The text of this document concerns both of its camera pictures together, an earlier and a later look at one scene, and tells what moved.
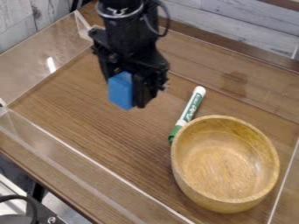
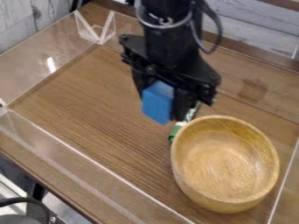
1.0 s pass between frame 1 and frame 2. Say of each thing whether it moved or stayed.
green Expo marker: stayed
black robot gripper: moved
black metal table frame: stayed
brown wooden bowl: stayed
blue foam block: moved
